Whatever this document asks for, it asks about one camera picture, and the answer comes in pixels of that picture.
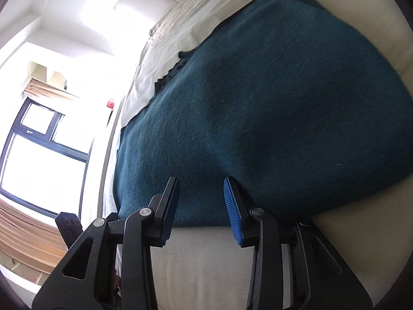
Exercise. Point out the black framed window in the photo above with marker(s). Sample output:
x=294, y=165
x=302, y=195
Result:
x=48, y=135

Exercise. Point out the beige curtain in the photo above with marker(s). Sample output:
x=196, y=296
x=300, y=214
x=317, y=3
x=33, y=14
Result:
x=48, y=92
x=25, y=232

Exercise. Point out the white wall shelf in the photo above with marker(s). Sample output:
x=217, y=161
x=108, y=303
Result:
x=48, y=74

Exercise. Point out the dark teal knit sweater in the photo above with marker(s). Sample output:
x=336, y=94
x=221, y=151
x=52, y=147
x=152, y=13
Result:
x=258, y=103

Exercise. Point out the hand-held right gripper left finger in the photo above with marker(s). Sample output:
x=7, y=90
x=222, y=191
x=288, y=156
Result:
x=171, y=213

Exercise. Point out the red box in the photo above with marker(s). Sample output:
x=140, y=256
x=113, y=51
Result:
x=110, y=104

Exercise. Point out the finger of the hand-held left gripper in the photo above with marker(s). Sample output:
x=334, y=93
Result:
x=68, y=227

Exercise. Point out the bed with beige sheet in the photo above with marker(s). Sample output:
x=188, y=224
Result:
x=200, y=264

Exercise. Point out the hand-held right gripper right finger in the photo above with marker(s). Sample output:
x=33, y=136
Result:
x=234, y=213

